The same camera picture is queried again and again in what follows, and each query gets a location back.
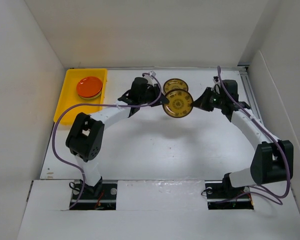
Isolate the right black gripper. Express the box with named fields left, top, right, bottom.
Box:
left=190, top=86, right=226, bottom=112

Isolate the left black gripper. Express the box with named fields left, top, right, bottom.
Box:
left=139, top=84, right=169, bottom=108

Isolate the yellow patterned plate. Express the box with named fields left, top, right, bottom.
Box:
left=162, top=89, right=194, bottom=118
left=163, top=78, right=189, bottom=93

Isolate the black plate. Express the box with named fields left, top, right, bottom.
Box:
left=78, top=93, right=101, bottom=98

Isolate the orange plate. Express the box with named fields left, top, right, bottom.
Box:
left=76, top=76, right=103, bottom=97

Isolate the cream floral plate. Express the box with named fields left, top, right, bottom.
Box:
left=80, top=97, right=99, bottom=101

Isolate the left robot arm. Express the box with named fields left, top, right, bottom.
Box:
left=65, top=72, right=169, bottom=199

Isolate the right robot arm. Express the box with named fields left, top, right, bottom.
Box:
left=192, top=76, right=294, bottom=200

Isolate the yellow plastic bin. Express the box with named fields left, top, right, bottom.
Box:
left=53, top=68, right=109, bottom=126

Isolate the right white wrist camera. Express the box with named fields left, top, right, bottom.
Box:
left=211, top=76, right=221, bottom=95

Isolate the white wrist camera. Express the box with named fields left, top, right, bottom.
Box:
left=142, top=71, right=157, bottom=82
left=211, top=76, right=221, bottom=95

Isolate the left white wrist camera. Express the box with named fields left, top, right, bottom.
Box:
left=142, top=71, right=157, bottom=82

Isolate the aluminium rail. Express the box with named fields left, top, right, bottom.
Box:
left=238, top=65, right=263, bottom=123

